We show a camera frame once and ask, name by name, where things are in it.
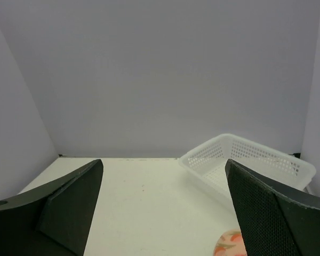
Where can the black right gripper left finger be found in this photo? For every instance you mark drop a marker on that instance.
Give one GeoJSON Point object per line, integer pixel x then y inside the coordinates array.
{"type": "Point", "coordinates": [54, 218]}

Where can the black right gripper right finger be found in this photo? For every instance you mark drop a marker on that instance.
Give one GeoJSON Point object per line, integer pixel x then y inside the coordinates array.
{"type": "Point", "coordinates": [274, 219]}

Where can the pink tulip-print laundry bag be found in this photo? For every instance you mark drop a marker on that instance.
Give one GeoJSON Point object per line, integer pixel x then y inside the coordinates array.
{"type": "Point", "coordinates": [230, 243]}

